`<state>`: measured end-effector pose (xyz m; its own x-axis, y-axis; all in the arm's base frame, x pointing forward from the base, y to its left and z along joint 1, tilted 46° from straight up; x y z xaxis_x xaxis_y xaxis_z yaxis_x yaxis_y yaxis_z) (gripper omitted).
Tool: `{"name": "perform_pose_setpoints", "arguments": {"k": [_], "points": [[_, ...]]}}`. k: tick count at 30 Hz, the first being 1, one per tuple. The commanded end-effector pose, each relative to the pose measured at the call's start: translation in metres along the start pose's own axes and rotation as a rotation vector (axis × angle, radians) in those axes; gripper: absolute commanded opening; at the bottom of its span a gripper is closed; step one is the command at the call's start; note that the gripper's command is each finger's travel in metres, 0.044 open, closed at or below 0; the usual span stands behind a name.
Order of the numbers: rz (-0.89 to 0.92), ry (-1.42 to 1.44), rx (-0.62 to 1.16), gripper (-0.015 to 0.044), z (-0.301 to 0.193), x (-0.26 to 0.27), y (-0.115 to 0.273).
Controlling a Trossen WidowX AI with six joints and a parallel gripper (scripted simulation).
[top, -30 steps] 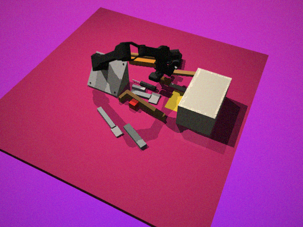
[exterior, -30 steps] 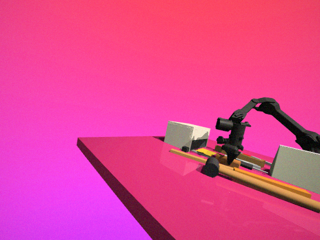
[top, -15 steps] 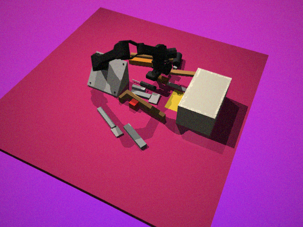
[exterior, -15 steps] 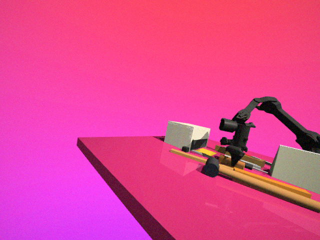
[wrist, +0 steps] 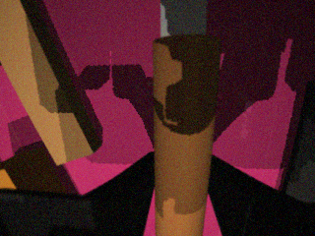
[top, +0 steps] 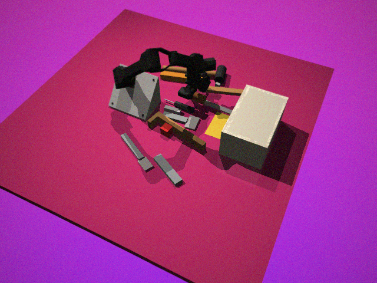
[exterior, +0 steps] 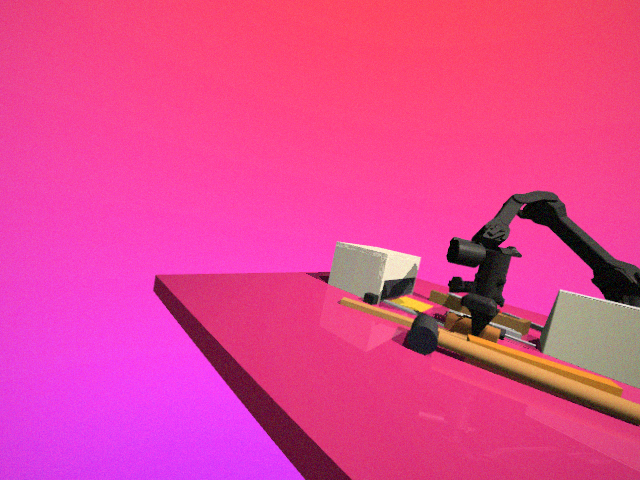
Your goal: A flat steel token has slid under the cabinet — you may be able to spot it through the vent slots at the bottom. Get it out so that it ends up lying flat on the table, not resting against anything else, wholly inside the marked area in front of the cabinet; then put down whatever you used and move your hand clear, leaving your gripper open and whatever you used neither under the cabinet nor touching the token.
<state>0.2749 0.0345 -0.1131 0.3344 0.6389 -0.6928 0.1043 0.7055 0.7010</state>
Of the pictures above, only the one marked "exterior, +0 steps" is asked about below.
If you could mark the orange rod with dark cylindrical end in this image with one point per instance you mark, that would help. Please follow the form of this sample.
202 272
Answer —
424 339

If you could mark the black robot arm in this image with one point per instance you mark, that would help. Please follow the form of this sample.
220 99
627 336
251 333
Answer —
617 280

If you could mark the black-handled metal rod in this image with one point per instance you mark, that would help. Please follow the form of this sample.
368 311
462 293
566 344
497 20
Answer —
502 334

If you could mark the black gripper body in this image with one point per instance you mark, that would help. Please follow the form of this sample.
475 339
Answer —
488 293

